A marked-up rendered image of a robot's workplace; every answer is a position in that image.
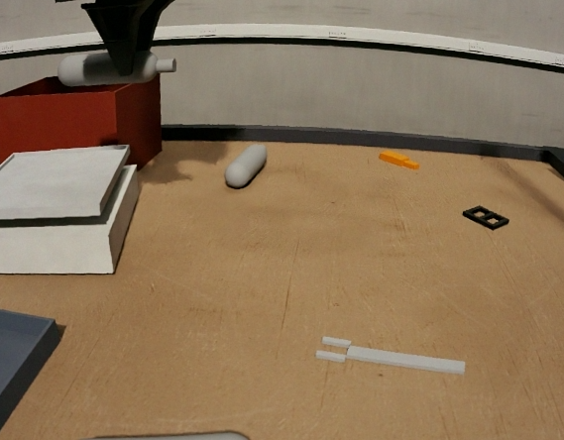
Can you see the red open box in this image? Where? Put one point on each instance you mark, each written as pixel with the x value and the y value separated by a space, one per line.
pixel 130 114

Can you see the grey gas cylinder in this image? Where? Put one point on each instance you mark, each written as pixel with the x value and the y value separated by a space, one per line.
pixel 239 172
pixel 216 436
pixel 97 69

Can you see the black rectangular double-loop buckle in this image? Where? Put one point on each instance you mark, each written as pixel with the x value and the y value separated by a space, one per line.
pixel 483 219

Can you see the white digital weighing scale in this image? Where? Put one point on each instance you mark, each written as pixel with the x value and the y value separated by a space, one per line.
pixel 50 232

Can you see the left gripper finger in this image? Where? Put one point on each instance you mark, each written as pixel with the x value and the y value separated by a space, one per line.
pixel 118 28
pixel 148 24

